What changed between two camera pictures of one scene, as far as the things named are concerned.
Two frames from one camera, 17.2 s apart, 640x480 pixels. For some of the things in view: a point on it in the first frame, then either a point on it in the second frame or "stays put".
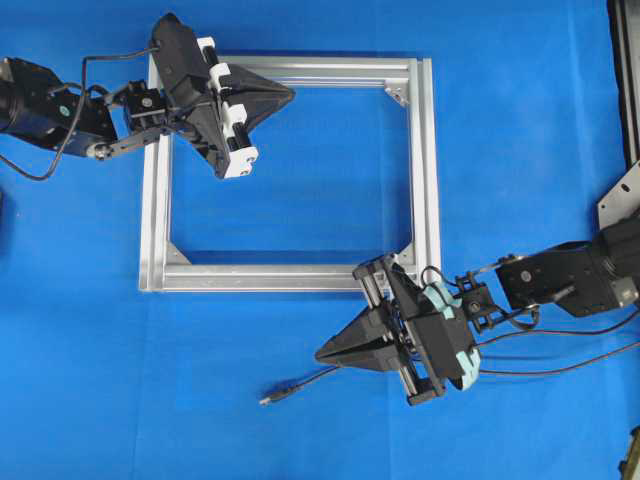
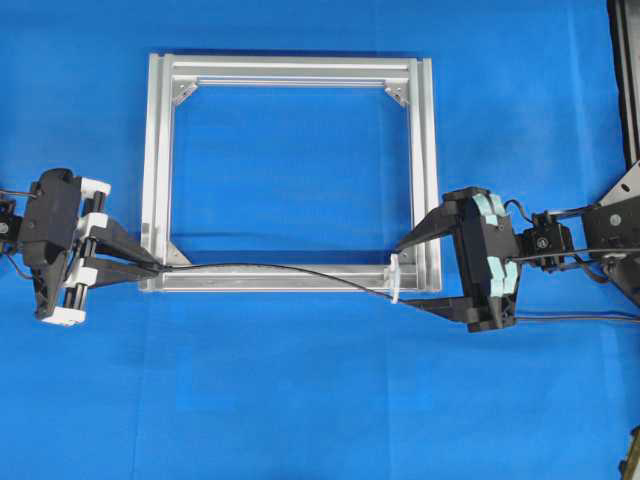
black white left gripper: (196, 87) to (63, 216)
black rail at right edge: (624, 34) stays put
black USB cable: (294, 387) to (373, 284)
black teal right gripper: (434, 343) to (487, 256)
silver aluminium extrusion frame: (164, 268) stays put
